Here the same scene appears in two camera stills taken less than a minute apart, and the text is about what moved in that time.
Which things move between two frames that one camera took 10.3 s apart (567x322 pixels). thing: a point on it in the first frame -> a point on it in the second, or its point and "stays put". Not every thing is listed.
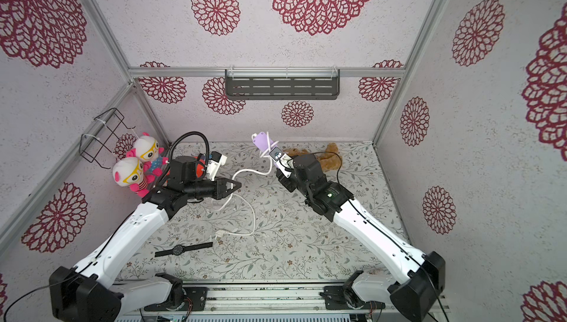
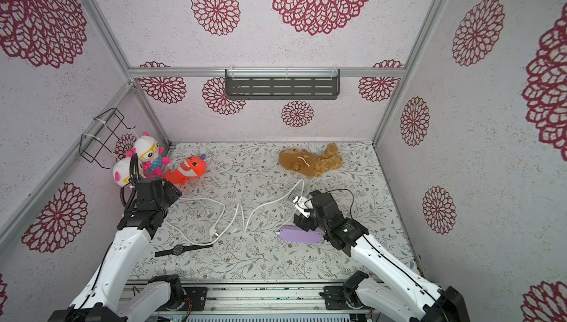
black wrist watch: (179, 249) stays put
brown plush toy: (328, 158) stays put
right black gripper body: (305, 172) -> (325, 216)
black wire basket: (99, 134) stays put
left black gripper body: (203, 189) -> (171, 193)
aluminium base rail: (268, 298) stays put
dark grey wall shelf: (283, 84) stays put
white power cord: (221, 234) -> (213, 231)
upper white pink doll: (147, 150) stays put
